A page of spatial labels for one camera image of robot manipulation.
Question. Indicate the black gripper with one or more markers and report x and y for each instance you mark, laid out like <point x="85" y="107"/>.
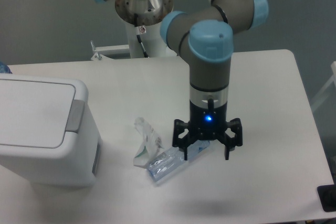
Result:
<point x="207" y="125"/>

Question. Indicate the grey lid push button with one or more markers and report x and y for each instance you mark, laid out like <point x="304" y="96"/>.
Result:
<point x="75" y="116"/>

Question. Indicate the white trash can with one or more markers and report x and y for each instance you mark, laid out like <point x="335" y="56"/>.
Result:
<point x="74" y="163"/>

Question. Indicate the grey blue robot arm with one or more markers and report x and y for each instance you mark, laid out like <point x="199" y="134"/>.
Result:
<point x="204" y="40"/>

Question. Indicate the clear plastic water bottle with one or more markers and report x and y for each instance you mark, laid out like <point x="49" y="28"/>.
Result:
<point x="171" y="159"/>

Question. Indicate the crumpled white paper carton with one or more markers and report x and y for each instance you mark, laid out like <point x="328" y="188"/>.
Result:
<point x="151" y="143"/>

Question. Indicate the black device at table edge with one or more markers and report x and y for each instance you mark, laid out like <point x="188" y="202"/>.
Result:
<point x="327" y="197"/>

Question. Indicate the blue plastic bag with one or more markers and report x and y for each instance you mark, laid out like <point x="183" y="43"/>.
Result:
<point x="4" y="68"/>

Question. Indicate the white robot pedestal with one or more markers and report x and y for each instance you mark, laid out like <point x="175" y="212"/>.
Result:
<point x="141" y="40"/>

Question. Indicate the white frame at right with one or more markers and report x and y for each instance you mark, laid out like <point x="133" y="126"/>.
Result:
<point x="325" y="91"/>

